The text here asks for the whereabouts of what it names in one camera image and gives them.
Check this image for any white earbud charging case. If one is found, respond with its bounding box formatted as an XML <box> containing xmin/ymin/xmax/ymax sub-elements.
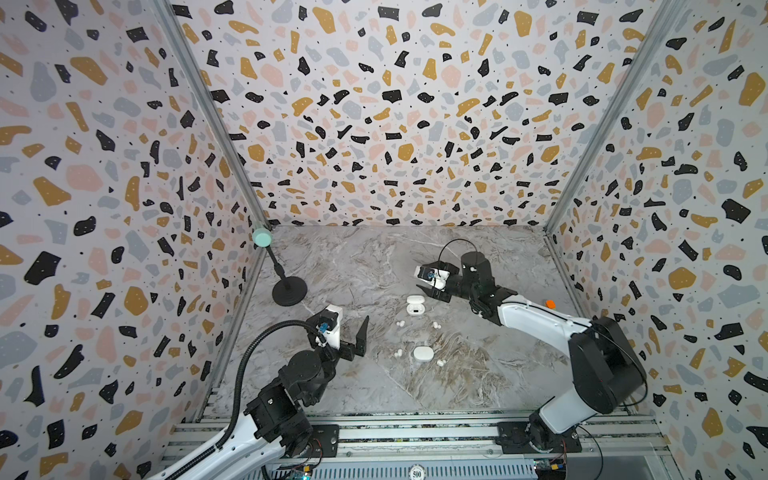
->
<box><xmin>406</xmin><ymin>295</ymin><xmax>426</xmax><ymax>316</ymax></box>

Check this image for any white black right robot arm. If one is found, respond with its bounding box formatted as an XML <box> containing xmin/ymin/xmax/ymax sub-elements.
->
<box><xmin>415</xmin><ymin>251</ymin><xmax>647</xmax><ymax>450</ymax></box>

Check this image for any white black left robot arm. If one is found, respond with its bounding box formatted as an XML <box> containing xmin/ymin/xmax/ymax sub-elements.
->
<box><xmin>153</xmin><ymin>305</ymin><xmax>370</xmax><ymax>479</ymax></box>

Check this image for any black stand with green ball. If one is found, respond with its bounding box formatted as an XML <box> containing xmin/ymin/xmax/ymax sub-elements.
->
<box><xmin>252</xmin><ymin>227</ymin><xmax>308</xmax><ymax>307</ymax></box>

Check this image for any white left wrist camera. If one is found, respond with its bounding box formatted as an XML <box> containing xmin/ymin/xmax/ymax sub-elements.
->
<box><xmin>318</xmin><ymin>304</ymin><xmax>343</xmax><ymax>350</ymax></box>

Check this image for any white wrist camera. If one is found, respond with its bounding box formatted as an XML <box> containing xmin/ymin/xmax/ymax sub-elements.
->
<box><xmin>318</xmin><ymin>304</ymin><xmax>343</xmax><ymax>350</ymax></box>
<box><xmin>415</xmin><ymin>265</ymin><xmax>450</xmax><ymax>291</ymax></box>

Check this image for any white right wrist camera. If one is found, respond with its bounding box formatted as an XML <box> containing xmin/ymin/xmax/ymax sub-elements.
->
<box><xmin>415</xmin><ymin>265</ymin><xmax>450</xmax><ymax>291</ymax></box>

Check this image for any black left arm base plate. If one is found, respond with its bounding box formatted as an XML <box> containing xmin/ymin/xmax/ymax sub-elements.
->
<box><xmin>281</xmin><ymin>424</ymin><xmax>340</xmax><ymax>459</ymax></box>

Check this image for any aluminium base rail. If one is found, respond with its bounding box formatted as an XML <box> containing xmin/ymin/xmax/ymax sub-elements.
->
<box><xmin>164</xmin><ymin>412</ymin><xmax>680</xmax><ymax>479</ymax></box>

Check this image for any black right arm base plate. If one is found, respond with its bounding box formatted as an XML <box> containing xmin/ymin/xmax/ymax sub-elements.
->
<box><xmin>495</xmin><ymin>422</ymin><xmax>582</xmax><ymax>454</ymax></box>

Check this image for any black corrugated cable hose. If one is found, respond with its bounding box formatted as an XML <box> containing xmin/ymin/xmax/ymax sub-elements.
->
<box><xmin>161</xmin><ymin>319</ymin><xmax>328</xmax><ymax>480</ymax></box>

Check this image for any aluminium corner frame post left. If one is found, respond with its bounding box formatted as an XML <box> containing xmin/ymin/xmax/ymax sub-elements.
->
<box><xmin>149</xmin><ymin>0</ymin><xmax>271</xmax><ymax>232</ymax></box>

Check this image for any aluminium corner frame post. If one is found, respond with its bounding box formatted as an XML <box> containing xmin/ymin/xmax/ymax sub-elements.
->
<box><xmin>149</xmin><ymin>0</ymin><xmax>271</xmax><ymax>232</ymax></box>
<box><xmin>544</xmin><ymin>0</ymin><xmax>688</xmax><ymax>236</ymax></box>

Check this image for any aluminium corner frame post right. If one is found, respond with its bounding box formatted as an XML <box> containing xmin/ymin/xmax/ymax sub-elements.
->
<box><xmin>544</xmin><ymin>0</ymin><xmax>688</xmax><ymax>236</ymax></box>

